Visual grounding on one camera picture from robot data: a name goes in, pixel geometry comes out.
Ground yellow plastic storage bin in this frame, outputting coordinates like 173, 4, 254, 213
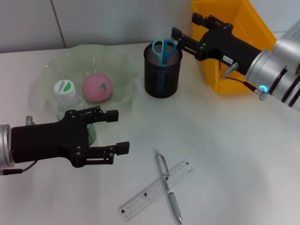
190, 0, 277, 94

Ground left gripper cable with plugs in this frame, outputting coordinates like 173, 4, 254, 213
0, 115, 36, 176

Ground clear water bottle green label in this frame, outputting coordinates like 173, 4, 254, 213
53, 79, 97, 144

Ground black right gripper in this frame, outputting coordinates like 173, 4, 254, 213
171, 12, 263, 76

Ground black mesh pen cup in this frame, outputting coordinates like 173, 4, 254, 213
143, 41, 183, 98

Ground clear grey ballpoint pen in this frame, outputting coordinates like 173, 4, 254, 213
155, 150, 183, 225

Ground transparent plastic ruler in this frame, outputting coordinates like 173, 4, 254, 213
118, 159, 195, 222

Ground right gripper cable with plugs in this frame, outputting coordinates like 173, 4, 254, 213
221, 62, 269, 101

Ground green glass fruit plate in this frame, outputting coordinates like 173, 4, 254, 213
29, 44, 139, 118

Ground pink peach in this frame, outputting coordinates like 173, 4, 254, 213
81, 73, 113, 103

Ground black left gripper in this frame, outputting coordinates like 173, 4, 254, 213
10, 106, 119, 168

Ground blue scissors with blade cover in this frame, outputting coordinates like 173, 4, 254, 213
152, 39, 177, 92

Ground gripper cable with plugs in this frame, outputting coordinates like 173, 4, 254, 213
0, 115, 36, 176
221, 62, 269, 101

